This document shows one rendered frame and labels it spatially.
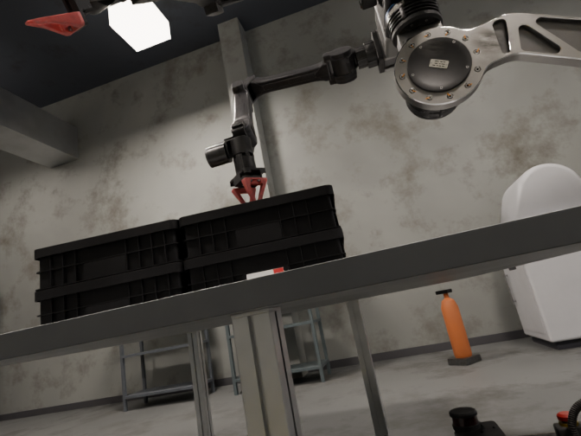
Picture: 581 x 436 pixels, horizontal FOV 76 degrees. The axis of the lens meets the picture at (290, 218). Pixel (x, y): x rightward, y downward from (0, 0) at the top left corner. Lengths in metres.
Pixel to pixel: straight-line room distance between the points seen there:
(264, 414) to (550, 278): 3.28
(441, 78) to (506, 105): 4.12
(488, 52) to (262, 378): 0.83
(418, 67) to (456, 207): 3.66
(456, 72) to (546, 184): 2.95
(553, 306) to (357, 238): 1.99
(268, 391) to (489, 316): 4.04
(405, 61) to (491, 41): 0.19
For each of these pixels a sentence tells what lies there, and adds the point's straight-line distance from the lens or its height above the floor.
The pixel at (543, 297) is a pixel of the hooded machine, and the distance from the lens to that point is 3.66.
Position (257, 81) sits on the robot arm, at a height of 1.50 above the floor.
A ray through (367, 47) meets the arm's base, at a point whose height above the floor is 1.45.
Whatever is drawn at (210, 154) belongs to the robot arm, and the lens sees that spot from 1.05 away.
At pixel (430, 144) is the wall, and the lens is 4.76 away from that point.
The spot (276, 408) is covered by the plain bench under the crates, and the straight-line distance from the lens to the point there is 0.57.
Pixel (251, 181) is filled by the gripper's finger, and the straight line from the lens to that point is 0.97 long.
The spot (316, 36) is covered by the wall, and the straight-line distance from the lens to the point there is 5.66.
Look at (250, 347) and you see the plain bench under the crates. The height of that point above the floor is 0.61.
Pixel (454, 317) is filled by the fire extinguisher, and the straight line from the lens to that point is 3.54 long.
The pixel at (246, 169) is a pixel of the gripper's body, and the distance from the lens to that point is 0.97.
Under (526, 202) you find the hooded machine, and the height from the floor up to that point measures 1.19.
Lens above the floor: 0.64
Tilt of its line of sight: 15 degrees up
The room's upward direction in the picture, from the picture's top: 11 degrees counter-clockwise
